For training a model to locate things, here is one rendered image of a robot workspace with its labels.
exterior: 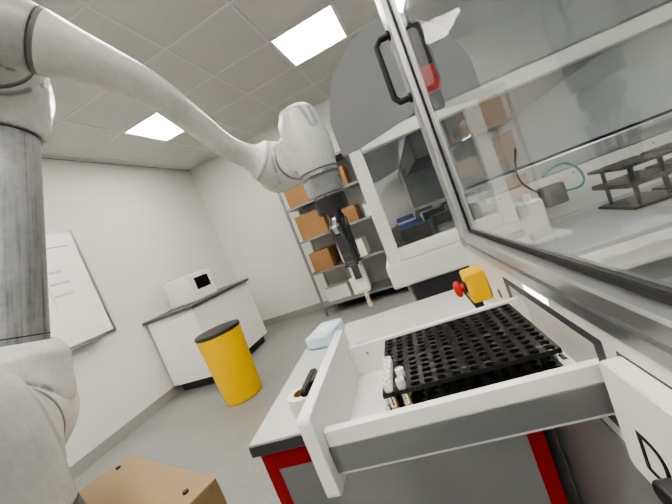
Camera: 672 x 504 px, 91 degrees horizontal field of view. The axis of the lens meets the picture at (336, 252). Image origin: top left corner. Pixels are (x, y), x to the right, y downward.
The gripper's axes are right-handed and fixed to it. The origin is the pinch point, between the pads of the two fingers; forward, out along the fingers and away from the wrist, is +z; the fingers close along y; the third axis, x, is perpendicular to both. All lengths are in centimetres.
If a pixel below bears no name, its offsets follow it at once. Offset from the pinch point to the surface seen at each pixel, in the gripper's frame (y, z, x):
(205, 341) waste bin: 159, 38, 176
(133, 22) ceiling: 126, -181, 103
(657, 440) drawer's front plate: -48, 11, -27
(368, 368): -14.7, 15.0, 2.1
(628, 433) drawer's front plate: -43, 13, -27
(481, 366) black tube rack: -33.7, 9.5, -17.2
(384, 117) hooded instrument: 55, -44, -19
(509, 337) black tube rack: -28.2, 9.6, -22.2
